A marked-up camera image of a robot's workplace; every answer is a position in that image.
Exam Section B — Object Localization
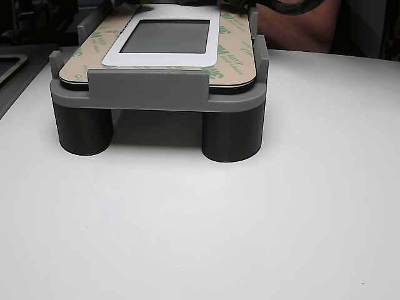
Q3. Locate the grey fixture stand with legs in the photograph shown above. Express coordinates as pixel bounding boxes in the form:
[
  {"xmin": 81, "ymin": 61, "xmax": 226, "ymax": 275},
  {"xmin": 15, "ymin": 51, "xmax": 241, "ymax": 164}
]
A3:
[{"xmin": 49, "ymin": 2, "xmax": 271, "ymax": 163}]

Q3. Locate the white panel with grey window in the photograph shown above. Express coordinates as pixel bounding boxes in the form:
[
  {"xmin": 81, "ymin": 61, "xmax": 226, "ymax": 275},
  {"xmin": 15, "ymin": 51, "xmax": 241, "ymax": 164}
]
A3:
[{"xmin": 60, "ymin": 3, "xmax": 254, "ymax": 96}]

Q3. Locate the beige protective film green print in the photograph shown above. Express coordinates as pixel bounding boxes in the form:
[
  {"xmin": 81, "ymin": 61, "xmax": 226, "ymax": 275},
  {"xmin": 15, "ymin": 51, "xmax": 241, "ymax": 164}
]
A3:
[{"xmin": 58, "ymin": 3, "xmax": 258, "ymax": 88}]

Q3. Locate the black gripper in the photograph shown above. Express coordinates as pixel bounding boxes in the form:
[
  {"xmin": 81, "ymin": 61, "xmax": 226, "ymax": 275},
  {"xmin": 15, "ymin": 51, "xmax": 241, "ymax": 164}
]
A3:
[{"xmin": 226, "ymin": 0, "xmax": 258, "ymax": 15}]

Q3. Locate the grey metal tray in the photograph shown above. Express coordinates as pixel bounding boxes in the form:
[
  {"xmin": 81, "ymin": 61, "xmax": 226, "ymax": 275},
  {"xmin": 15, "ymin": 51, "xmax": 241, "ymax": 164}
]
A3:
[{"xmin": 0, "ymin": 42, "xmax": 61, "ymax": 121}]

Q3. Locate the black equipment with wires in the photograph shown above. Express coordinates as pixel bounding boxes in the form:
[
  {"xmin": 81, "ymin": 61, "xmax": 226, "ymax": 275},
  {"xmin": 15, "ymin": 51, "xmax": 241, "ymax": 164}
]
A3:
[{"xmin": 0, "ymin": 0, "xmax": 79, "ymax": 47}]

